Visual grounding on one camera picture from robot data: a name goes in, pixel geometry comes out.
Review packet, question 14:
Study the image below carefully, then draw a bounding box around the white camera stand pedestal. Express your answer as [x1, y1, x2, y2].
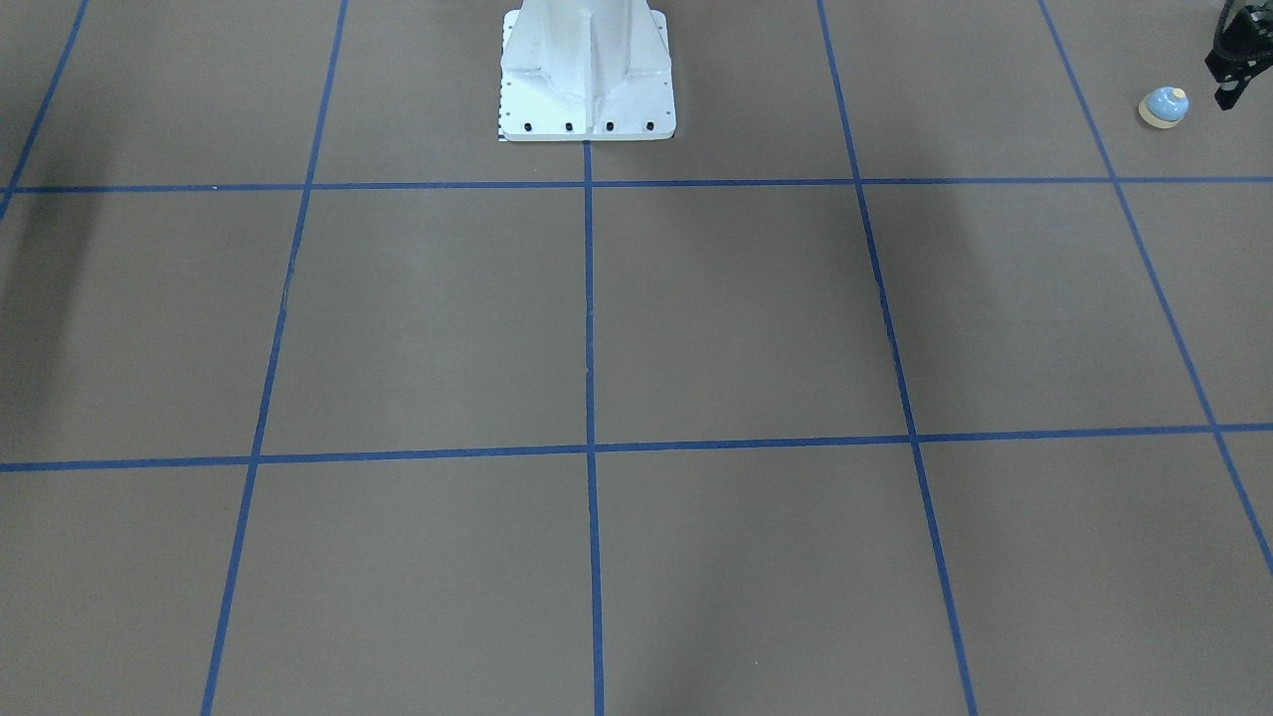
[496, 1, 677, 141]

